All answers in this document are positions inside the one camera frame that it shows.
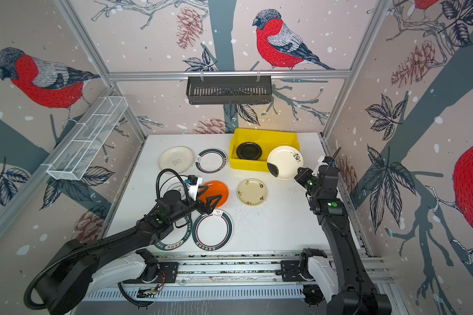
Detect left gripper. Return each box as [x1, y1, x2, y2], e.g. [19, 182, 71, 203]
[169, 184, 222, 224]

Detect orange plate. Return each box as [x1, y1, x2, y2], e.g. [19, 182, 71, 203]
[200, 181, 229, 208]

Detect green red rimmed plate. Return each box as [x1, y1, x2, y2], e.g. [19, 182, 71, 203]
[192, 209, 233, 251]

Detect cream plate dark green patch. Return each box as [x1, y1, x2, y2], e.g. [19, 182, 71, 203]
[267, 146, 304, 180]

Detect cream plate floral marks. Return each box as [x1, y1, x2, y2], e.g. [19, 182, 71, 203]
[236, 178, 268, 206]

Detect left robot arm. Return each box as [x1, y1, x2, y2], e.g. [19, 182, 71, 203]
[23, 190, 222, 314]

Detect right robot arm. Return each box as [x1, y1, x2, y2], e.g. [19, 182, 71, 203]
[294, 164, 392, 314]

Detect yellow plastic bin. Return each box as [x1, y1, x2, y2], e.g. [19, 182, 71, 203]
[229, 128, 300, 173]

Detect white plate black rings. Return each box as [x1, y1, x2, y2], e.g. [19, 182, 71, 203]
[158, 176, 190, 206]

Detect small green rimmed plate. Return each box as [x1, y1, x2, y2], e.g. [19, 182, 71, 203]
[195, 148, 227, 174]

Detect plain cream plate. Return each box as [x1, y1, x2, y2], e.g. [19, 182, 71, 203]
[158, 146, 194, 174]

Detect green lettered rim plate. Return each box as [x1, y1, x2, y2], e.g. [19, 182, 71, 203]
[154, 215, 193, 251]

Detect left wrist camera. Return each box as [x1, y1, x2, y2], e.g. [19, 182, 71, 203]
[185, 175, 202, 200]

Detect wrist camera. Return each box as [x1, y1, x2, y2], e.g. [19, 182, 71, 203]
[185, 175, 202, 200]
[315, 156, 334, 174]

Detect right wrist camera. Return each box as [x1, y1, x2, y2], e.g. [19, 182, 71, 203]
[315, 156, 334, 174]

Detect aluminium rail frame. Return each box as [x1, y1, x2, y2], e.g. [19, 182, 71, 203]
[96, 251, 383, 288]

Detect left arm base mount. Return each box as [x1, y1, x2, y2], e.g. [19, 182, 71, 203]
[124, 261, 179, 284]

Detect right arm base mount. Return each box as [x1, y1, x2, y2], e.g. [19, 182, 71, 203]
[275, 257, 336, 284]

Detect dark hanging wall basket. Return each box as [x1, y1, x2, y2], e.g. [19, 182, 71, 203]
[186, 76, 273, 105]

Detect white wire mesh basket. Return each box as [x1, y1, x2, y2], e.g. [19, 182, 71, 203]
[47, 96, 128, 181]

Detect black corrugated left cable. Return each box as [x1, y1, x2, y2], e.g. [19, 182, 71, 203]
[23, 168, 198, 310]

